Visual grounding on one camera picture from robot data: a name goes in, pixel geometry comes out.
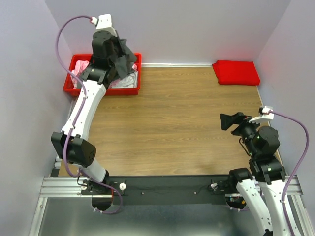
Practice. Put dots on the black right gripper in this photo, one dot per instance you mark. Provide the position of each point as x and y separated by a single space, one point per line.
227 120

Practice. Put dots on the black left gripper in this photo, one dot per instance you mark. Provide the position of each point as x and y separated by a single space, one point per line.
113 40

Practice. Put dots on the dark grey t shirt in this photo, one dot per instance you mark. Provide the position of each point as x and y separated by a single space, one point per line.
124 63

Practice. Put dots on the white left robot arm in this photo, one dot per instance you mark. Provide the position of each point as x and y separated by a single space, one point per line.
71 144

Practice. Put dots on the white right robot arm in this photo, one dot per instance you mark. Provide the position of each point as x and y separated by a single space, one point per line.
262 185

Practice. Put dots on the red plastic bin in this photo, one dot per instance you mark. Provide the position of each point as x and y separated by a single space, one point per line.
74 92

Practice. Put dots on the pink t shirt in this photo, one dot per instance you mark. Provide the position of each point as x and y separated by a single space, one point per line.
80 66

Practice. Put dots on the white t shirt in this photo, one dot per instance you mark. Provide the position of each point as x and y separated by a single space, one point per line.
130 81

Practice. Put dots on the folded red t shirt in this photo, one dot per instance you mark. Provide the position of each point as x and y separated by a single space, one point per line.
229 72

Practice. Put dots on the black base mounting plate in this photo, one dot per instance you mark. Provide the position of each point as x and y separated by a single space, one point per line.
165 190

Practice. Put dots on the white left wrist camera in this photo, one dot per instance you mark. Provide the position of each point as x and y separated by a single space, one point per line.
104 23

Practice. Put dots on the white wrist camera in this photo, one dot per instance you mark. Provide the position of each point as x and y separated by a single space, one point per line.
104 23
265 115

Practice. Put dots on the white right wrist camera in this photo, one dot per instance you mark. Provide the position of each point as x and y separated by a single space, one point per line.
265 115

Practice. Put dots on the aluminium frame rail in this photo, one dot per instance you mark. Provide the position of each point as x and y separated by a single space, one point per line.
65 211

